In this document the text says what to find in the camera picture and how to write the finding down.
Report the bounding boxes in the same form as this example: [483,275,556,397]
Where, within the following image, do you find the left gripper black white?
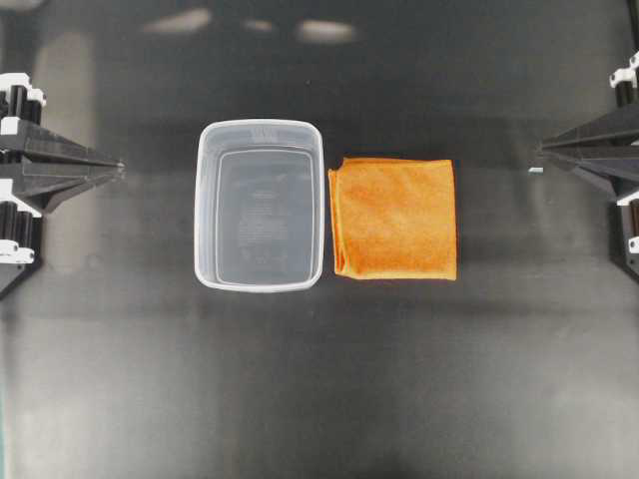
[1,73,125,297]

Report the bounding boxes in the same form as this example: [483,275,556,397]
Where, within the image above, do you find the clear plastic container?
[194,119,325,293]

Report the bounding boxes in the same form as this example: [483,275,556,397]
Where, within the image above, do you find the orange folded towel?
[327,158,457,281]

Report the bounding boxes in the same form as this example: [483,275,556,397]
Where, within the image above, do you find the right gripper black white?
[540,52,638,278]

